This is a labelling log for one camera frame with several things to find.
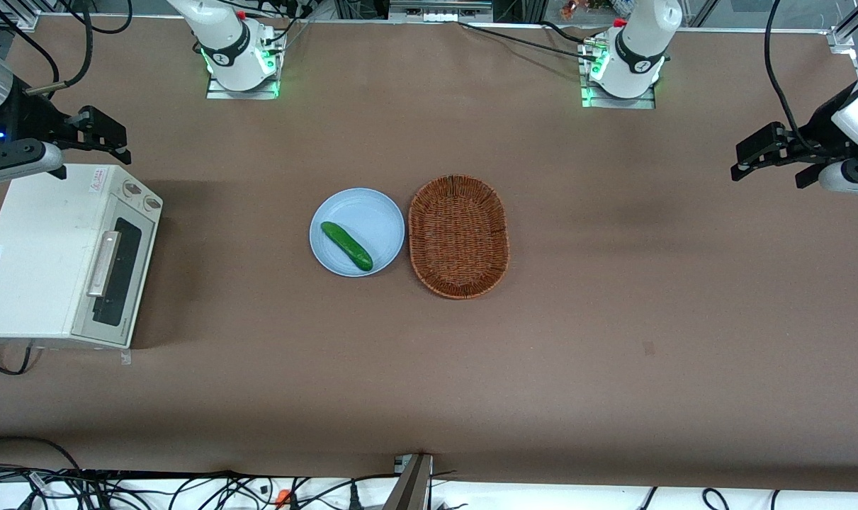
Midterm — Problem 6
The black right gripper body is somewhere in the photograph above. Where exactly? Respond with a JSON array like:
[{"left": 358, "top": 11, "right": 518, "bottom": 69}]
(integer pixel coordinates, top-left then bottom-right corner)
[{"left": 0, "top": 78, "right": 82, "bottom": 155}]

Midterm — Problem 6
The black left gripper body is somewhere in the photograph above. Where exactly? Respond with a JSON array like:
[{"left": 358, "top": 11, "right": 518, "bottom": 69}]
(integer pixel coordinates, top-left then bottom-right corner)
[{"left": 790, "top": 99, "right": 858, "bottom": 166}]

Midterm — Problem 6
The oven door with metal handle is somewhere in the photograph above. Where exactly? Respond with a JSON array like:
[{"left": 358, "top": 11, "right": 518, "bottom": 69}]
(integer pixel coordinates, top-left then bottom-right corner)
[{"left": 71, "top": 205, "right": 157, "bottom": 349}]

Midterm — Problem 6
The white toaster oven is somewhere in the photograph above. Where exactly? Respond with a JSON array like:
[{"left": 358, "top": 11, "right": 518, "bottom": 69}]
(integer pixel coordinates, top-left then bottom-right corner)
[{"left": 0, "top": 163, "right": 164, "bottom": 350}]

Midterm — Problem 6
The green cucumber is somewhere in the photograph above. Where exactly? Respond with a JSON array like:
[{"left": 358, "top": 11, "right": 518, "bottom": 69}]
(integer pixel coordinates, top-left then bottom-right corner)
[{"left": 320, "top": 221, "right": 374, "bottom": 272}]

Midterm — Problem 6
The light blue plate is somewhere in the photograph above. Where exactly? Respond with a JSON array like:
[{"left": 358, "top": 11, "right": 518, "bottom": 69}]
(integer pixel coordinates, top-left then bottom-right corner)
[{"left": 309, "top": 188, "right": 406, "bottom": 278}]

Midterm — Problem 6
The brown wicker basket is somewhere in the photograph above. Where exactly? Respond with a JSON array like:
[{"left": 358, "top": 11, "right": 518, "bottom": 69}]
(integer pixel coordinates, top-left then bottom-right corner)
[{"left": 408, "top": 174, "right": 510, "bottom": 300}]

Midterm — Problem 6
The grey power strip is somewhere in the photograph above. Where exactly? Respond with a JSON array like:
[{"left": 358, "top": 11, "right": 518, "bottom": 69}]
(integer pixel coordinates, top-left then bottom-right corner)
[{"left": 389, "top": 0, "right": 495, "bottom": 23}]

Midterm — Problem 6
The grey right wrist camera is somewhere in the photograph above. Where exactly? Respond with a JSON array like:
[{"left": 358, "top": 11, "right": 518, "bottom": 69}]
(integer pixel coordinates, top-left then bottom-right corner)
[{"left": 0, "top": 139, "right": 68, "bottom": 189}]

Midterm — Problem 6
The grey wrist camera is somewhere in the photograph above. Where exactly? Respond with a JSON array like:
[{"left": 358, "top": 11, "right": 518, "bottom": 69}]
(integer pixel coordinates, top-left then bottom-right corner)
[
  {"left": 0, "top": 139, "right": 68, "bottom": 189},
  {"left": 795, "top": 159, "right": 858, "bottom": 196}
]

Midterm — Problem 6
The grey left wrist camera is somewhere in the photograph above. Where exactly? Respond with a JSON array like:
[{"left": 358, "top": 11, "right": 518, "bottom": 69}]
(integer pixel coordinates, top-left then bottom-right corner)
[{"left": 795, "top": 159, "right": 858, "bottom": 196}]

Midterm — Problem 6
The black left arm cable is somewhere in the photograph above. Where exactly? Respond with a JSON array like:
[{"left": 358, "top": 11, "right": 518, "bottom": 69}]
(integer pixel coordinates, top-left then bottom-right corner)
[{"left": 764, "top": 0, "right": 820, "bottom": 153}]

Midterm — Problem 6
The aluminium frame profile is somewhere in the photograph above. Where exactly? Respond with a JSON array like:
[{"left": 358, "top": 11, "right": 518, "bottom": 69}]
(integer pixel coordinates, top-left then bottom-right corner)
[
  {"left": 0, "top": 0, "right": 41, "bottom": 33},
  {"left": 828, "top": 0, "right": 858, "bottom": 72}
]

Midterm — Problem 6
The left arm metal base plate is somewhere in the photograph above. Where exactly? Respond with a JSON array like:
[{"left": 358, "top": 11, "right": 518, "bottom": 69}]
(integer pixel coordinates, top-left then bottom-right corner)
[{"left": 580, "top": 39, "right": 657, "bottom": 110}]

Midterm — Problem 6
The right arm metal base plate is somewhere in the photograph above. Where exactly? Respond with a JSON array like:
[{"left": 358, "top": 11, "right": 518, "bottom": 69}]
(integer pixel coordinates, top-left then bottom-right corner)
[{"left": 205, "top": 32, "right": 282, "bottom": 101}]

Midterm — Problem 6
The black oven power cable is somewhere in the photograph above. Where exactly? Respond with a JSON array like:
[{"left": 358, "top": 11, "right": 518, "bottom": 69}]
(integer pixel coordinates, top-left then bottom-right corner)
[{"left": 0, "top": 340, "right": 34, "bottom": 376}]

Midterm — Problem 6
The black cable to left base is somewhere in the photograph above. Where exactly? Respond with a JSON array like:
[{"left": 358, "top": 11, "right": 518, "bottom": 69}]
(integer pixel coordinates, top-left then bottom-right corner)
[{"left": 457, "top": 20, "right": 603, "bottom": 63}]

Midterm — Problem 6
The tangled black cable bundle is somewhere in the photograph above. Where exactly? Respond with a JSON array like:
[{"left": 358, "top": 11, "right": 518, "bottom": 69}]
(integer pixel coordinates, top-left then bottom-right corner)
[{"left": 0, "top": 464, "right": 401, "bottom": 510}]

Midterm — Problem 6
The grey metal camera post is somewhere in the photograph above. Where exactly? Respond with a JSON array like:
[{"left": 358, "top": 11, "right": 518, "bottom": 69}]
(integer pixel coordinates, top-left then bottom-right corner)
[{"left": 383, "top": 453, "right": 434, "bottom": 510}]

